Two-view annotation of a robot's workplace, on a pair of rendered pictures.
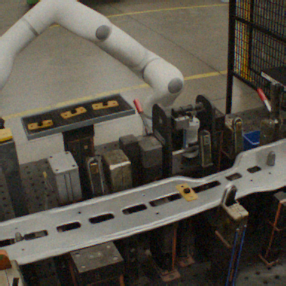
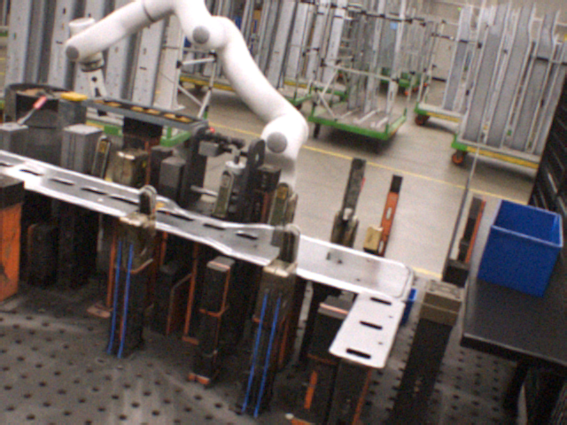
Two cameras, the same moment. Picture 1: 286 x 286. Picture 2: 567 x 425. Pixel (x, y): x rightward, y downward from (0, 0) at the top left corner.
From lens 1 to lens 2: 134 cm
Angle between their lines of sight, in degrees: 37
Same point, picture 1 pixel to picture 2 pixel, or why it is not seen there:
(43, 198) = not seen: hidden behind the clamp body
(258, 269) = (176, 371)
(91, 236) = (29, 181)
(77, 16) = (188, 11)
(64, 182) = (69, 143)
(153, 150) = (169, 166)
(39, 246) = not seen: outside the picture
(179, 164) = (204, 209)
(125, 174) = (126, 169)
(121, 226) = (60, 189)
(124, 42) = (239, 67)
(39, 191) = not seen: hidden behind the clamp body
